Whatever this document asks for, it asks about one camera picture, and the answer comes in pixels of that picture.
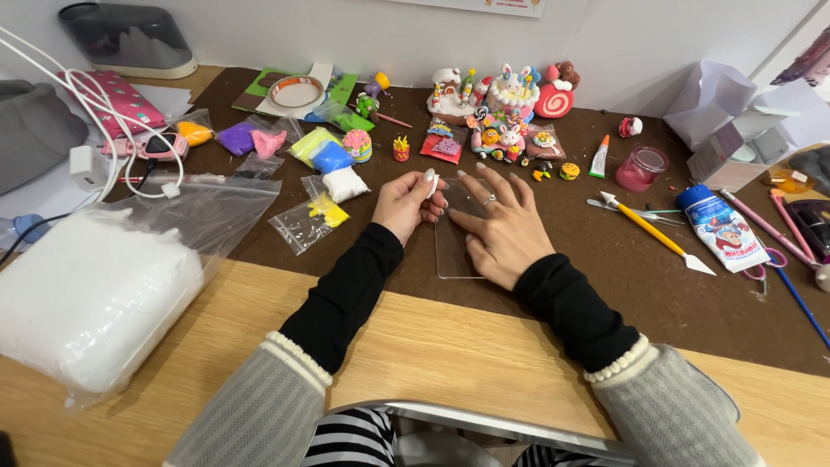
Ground person's left hand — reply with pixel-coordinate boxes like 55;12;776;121
372;169;450;247

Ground person's right hand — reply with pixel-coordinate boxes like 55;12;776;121
447;163;556;291

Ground clear acrylic plate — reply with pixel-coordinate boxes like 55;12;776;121
434;178;495;280

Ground small white clay bag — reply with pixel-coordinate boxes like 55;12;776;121
301;166;372;205

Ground red bag of clay pieces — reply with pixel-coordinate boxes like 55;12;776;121
419;120;468;166

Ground clay flower ball figure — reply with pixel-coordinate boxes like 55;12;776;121
342;128;374;164

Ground blue clay bag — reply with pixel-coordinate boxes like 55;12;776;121
310;140;355;175

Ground green clay bag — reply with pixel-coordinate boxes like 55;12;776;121
323;99;377;134

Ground clay bunny candy scene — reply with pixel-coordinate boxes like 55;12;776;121
466;106;531;163

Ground brown bag with clay decoration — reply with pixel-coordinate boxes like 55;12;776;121
524;124;568;162

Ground green clay figure on stick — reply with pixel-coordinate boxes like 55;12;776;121
348;91;414;129

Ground lime yellow clay bag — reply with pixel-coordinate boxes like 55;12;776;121
288;126;343;170

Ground white glue tube orange cap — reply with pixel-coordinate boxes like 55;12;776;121
587;134;611;180

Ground clay snow house scene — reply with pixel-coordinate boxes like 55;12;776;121
426;66;495;127

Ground purple and yellow clay figure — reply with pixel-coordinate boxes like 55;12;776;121
362;71;392;99

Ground metal tweezers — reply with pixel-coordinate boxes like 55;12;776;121
585;197;686;228

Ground brown felt mat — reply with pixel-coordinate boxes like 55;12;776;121
105;66;830;378

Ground clay bunny cake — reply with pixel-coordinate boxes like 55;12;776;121
485;63;542;122

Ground pink jar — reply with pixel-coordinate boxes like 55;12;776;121
614;143;671;193

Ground pink clay bag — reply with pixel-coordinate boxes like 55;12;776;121
249;115;306;161

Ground empty small plastic bag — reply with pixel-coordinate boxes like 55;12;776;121
233;152;286;180

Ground clay swirl roll with bear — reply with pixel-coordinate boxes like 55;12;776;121
533;60;582;120

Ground tape roll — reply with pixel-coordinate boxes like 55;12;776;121
267;75;326;110

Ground purple clay bag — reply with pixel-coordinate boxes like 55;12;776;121
215;115;273;157

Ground green and brown card sheet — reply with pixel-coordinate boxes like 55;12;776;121
231;62;359;123

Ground white glue tube blue cap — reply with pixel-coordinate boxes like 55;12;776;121
676;183;772;274

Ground orange clay bag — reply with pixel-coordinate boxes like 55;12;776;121
166;109;215;148

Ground striped trousers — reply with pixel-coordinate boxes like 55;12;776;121
300;406;623;467

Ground white paper box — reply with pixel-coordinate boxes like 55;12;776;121
662;60;830;193

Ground long pink modelling tool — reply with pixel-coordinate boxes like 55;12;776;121
718;187;823;272

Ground white paper sheets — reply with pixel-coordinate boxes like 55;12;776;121
130;83;194;121

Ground pink toy phone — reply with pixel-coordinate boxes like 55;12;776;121
100;132;190;163

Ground short pink modelling tool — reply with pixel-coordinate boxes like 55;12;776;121
769;188;818;262

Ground orange plastic bag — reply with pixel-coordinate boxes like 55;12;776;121
761;166;814;195

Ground pink patterned pouch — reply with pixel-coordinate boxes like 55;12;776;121
57;70;168;141

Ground blue modelling tool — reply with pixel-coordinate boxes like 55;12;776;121
765;249;830;352

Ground dark purple device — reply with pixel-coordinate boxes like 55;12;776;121
783;196;830;262

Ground dark translucent container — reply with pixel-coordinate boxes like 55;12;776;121
57;3;198;80

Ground white charger adapter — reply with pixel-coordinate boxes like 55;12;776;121
69;144;108;193

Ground large bag of white clay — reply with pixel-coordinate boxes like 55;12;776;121
0;174;284;411

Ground purple patterned item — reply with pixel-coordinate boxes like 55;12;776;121
769;25;830;88

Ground grey fabric bag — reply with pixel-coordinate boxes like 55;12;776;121
0;80;89;197

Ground blue capped bottle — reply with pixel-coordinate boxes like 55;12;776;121
0;213;51;253

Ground yellow handled modelling knife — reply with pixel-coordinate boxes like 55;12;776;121
598;190;718;277

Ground wall poster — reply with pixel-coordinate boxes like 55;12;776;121
397;0;549;19

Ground pink handled scissors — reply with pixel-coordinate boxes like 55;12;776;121
738;246;789;297

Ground black cable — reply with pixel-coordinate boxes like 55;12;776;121
0;135;171;267

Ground white charger cable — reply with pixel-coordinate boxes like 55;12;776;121
0;26;185;199

